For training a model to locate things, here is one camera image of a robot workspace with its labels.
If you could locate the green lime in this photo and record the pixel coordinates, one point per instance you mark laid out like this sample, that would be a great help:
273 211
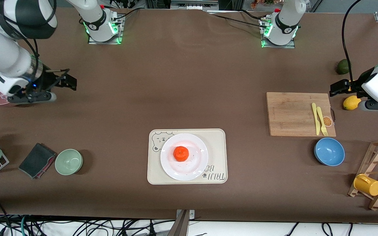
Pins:
342 67

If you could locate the pale green bowl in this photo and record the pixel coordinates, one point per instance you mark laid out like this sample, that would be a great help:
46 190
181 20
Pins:
69 162

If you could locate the peeled orange fruit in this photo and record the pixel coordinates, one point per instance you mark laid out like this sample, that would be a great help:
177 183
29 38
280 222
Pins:
180 154

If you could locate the brown table mat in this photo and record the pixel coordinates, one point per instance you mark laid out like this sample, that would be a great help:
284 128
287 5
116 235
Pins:
87 118

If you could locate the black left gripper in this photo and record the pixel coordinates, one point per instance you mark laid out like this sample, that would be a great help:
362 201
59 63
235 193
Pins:
355 84

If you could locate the white round plate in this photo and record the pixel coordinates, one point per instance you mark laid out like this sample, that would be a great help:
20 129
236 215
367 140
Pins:
195 167

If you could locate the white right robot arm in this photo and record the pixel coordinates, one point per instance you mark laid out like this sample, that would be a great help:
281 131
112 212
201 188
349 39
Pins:
5 52

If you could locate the dark grey folded cloth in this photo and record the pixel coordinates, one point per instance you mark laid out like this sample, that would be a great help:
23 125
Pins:
34 160

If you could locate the orange slice sticker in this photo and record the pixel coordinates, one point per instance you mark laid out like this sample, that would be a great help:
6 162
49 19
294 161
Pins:
328 122

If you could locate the yellow plastic fork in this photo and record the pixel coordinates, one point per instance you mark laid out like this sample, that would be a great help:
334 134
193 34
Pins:
321 118

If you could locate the yellow plastic knife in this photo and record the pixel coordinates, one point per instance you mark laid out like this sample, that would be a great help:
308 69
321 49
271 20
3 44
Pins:
315 114

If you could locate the wooden cutting board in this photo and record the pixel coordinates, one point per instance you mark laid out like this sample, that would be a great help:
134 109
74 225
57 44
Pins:
290 114

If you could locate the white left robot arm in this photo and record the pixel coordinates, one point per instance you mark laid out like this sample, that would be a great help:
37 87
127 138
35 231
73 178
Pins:
377 82

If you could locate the pink folded cloth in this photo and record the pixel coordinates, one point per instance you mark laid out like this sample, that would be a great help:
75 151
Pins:
48 166

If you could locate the silver metal bracket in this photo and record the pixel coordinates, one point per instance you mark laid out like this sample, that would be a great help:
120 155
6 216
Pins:
191 214

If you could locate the yellow mug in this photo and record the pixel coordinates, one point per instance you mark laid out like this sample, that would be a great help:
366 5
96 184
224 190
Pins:
367 185

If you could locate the blue bowl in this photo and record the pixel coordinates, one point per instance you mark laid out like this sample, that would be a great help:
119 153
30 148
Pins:
329 152

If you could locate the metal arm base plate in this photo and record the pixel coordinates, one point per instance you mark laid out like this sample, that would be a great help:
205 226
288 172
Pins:
277 47
120 32

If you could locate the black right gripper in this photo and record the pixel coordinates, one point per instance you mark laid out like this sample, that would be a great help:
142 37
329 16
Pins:
49 79

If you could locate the clear ice cubes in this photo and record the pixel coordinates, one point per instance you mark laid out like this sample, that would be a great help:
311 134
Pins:
1 95

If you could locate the cream bear print tray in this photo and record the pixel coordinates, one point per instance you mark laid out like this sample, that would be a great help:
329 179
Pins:
217 137

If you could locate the grey metal pole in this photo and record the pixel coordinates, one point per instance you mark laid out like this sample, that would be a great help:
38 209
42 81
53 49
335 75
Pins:
180 226

